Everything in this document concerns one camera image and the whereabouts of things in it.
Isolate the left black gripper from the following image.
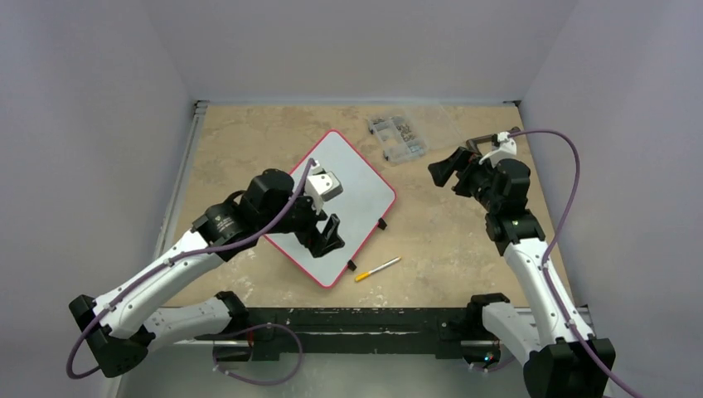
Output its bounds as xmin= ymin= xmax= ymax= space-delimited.
xmin=259 ymin=186 xmax=344 ymax=255

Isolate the pink framed whiteboard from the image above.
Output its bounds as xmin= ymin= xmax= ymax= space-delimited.
xmin=265 ymin=130 xmax=396 ymax=288

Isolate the white marker pen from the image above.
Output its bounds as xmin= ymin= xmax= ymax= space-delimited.
xmin=367 ymin=256 xmax=402 ymax=274

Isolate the yellow marker cap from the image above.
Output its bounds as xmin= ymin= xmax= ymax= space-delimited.
xmin=355 ymin=271 xmax=374 ymax=282

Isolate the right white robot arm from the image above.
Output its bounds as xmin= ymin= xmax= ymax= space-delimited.
xmin=428 ymin=147 xmax=616 ymax=397

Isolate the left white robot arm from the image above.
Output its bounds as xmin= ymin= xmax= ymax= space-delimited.
xmin=69 ymin=162 xmax=344 ymax=378

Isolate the clear screw organizer box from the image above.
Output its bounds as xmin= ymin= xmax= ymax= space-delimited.
xmin=367 ymin=112 xmax=429 ymax=164

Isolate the dark metal crank handle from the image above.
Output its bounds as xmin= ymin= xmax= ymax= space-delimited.
xmin=466 ymin=134 xmax=494 ymax=158

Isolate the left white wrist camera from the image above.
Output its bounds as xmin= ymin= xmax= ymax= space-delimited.
xmin=303 ymin=158 xmax=343 ymax=215

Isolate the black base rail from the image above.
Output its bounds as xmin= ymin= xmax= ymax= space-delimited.
xmin=195 ymin=306 xmax=528 ymax=364

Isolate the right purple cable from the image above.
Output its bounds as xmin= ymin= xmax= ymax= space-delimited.
xmin=507 ymin=128 xmax=643 ymax=398

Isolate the purple cable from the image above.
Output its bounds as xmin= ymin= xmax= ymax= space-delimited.
xmin=507 ymin=128 xmax=643 ymax=398
xmin=65 ymin=158 xmax=318 ymax=381

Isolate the aluminium frame rail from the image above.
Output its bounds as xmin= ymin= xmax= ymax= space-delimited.
xmin=152 ymin=99 xmax=211 ymax=260

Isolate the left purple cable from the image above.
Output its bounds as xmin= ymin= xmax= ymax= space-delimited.
xmin=65 ymin=158 xmax=318 ymax=381

